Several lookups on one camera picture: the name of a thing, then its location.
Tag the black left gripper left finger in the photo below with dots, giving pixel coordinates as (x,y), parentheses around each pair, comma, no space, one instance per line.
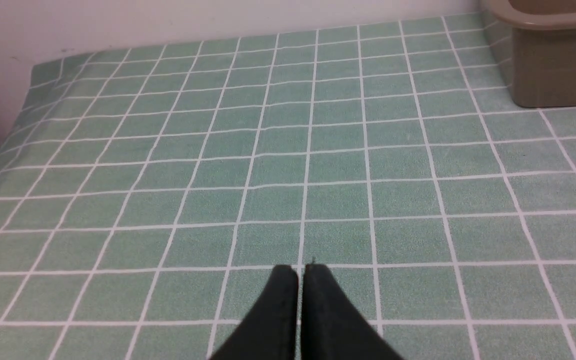
(269,329)

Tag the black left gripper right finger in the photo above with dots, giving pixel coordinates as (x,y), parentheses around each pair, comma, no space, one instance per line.
(332,328)

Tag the green checked tablecloth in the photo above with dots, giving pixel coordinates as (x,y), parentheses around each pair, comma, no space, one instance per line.
(146,193)

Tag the olive green plastic bin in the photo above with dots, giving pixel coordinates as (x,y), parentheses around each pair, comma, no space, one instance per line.
(534,44)

